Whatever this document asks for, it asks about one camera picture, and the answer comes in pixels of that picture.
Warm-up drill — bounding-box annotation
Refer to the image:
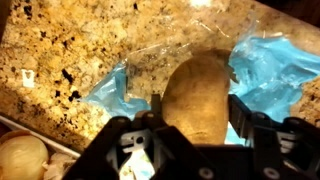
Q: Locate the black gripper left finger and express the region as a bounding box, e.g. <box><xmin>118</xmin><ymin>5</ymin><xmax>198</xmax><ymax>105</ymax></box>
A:
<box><xmin>61</xmin><ymin>94</ymin><xmax>218</xmax><ymax>180</ymax></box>

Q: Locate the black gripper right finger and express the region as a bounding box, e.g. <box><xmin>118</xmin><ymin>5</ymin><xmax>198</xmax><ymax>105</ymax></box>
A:
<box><xmin>228</xmin><ymin>94</ymin><xmax>320</xmax><ymax>180</ymax></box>

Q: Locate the brown russet potato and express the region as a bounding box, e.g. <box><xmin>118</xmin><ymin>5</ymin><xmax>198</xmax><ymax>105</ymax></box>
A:
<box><xmin>161</xmin><ymin>53</ymin><xmax>232</xmax><ymax>145</ymax></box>

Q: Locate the blue clear plastic potato bag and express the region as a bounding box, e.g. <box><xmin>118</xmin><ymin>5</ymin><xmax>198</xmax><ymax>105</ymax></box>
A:
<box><xmin>81</xmin><ymin>19</ymin><xmax>320</xmax><ymax>180</ymax></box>

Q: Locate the yellow onion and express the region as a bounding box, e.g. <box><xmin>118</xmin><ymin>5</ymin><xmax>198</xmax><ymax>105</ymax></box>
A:
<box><xmin>0</xmin><ymin>130</ymin><xmax>50</xmax><ymax>180</ymax></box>

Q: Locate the white bread clip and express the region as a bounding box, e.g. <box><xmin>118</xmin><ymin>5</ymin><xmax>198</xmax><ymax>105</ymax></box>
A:
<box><xmin>21</xmin><ymin>69</ymin><xmax>36</xmax><ymax>88</ymax></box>

